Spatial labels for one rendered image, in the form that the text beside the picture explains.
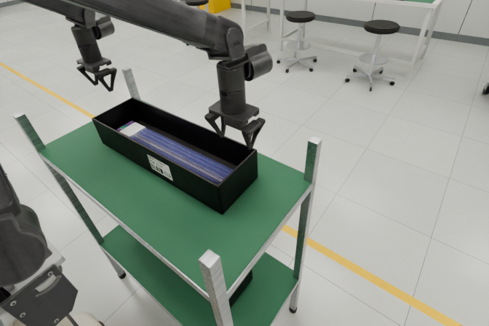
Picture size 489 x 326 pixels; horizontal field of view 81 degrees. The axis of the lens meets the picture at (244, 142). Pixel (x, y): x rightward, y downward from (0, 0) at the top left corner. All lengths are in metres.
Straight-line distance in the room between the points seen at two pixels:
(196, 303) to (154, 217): 0.60
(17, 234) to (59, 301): 0.36
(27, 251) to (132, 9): 0.37
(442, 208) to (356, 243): 0.67
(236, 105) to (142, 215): 0.42
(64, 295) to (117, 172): 0.38
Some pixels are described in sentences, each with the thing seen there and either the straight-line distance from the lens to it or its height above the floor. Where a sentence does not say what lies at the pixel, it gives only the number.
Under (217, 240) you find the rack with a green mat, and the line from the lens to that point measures 0.76.
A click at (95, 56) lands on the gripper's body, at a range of 1.05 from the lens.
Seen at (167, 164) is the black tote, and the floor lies 1.04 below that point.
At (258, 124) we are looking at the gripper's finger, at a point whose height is 1.22.
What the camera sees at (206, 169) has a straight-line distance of 0.87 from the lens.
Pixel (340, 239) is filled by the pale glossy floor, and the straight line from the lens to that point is 1.95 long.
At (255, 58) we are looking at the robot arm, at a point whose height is 1.35.
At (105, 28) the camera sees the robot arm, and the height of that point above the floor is 1.32.
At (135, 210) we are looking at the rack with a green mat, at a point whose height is 0.95.
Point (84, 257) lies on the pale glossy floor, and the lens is 2.12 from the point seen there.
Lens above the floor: 1.59
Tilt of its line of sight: 39 degrees down
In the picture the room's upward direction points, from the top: 4 degrees counter-clockwise
